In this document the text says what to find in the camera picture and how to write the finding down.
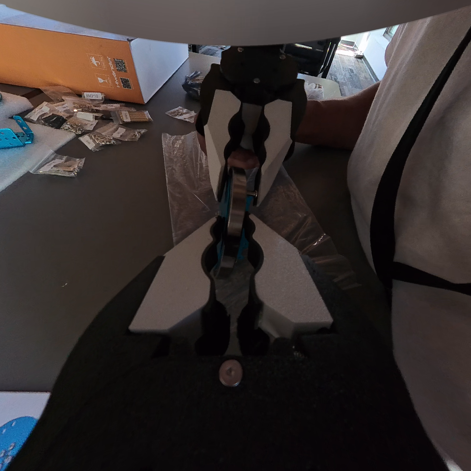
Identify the person's right hand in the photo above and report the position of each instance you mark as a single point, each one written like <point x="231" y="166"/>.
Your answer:
<point x="243" y="158"/>

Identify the dark blue plastic bag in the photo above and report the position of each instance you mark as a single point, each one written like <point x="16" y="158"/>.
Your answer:
<point x="193" y="86"/>

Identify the pile of small hardware bags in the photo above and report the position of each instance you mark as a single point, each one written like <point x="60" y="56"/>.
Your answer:
<point x="92" y="125"/>

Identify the orange and white cardboard box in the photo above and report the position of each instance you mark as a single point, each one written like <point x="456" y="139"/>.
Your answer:
<point x="55" y="59"/>

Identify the grey desk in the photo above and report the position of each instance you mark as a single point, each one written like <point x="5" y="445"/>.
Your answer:
<point x="92" y="239"/>

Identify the clear bag of long screws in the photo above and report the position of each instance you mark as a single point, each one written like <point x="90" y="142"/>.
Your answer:
<point x="59" y="165"/>

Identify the wide blue U bracket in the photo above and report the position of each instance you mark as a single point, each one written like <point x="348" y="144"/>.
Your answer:
<point x="14" y="139"/>

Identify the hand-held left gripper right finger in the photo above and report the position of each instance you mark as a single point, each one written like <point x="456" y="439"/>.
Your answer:
<point x="290" y="290"/>

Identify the white instruction booklet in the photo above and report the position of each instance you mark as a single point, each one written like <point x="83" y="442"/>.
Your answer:
<point x="18" y="404"/>

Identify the white foam sheet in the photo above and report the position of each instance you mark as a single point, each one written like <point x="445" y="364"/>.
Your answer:
<point x="36" y="139"/>

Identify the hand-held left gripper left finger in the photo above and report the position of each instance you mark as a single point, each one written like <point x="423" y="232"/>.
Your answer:
<point x="169" y="290"/>

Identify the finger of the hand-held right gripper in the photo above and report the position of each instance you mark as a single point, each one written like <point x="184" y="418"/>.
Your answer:
<point x="279" y="139"/>
<point x="217" y="147"/>

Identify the black mesh office chair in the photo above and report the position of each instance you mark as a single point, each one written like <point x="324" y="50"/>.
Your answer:
<point x="312" y="55"/>

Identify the clear flat plastic bag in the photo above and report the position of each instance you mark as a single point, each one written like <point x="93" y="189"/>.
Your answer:
<point x="184" y="184"/>

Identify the single clear hardware packet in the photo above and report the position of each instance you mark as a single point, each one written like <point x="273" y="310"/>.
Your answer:
<point x="180" y="114"/>

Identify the person's right forearm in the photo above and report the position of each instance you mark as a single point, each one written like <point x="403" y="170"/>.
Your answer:
<point x="338" y="117"/>

